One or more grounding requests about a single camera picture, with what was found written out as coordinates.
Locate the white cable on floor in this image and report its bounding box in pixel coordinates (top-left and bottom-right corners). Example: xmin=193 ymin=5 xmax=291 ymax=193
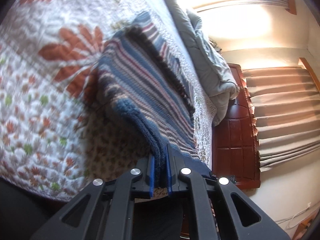
xmin=274 ymin=202 xmax=313 ymax=230

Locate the bright window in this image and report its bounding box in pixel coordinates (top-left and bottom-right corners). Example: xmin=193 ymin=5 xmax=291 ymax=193
xmin=182 ymin=0 xmax=289 ymax=39

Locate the grey rumpled duvet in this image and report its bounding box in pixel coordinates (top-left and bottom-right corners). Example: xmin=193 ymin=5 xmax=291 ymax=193
xmin=165 ymin=0 xmax=240 ymax=126

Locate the beige pleated curtain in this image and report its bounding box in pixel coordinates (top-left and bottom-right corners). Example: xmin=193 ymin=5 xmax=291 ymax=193
xmin=243 ymin=67 xmax=319 ymax=171

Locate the floral quilted bedspread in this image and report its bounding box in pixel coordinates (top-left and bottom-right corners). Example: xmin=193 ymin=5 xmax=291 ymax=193
xmin=1 ymin=0 xmax=216 ymax=202

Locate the striped knitted sweater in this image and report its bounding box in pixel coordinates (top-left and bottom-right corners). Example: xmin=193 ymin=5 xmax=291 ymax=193
xmin=86 ymin=12 xmax=210 ymax=187

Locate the red wooden headboard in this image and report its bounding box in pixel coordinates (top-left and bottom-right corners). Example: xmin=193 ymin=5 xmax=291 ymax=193
xmin=212 ymin=63 xmax=260 ymax=190

